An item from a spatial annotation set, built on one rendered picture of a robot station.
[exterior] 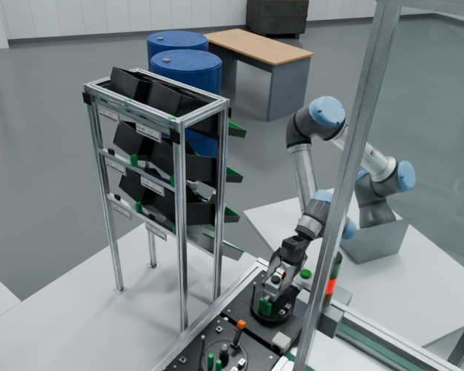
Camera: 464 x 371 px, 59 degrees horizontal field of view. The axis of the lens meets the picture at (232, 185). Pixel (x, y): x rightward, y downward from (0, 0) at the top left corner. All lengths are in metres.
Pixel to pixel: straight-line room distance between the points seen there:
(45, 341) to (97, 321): 0.17
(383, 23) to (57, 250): 2.79
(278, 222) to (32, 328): 1.09
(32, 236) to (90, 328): 1.89
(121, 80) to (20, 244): 2.31
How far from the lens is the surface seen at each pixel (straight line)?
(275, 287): 1.31
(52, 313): 1.63
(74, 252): 3.12
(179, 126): 0.94
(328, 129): 1.49
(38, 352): 1.54
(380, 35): 0.71
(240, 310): 1.41
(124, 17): 8.21
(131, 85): 1.12
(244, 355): 1.29
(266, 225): 1.90
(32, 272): 3.07
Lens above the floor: 2.07
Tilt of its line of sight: 34 degrees down
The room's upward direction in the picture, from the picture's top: 3 degrees clockwise
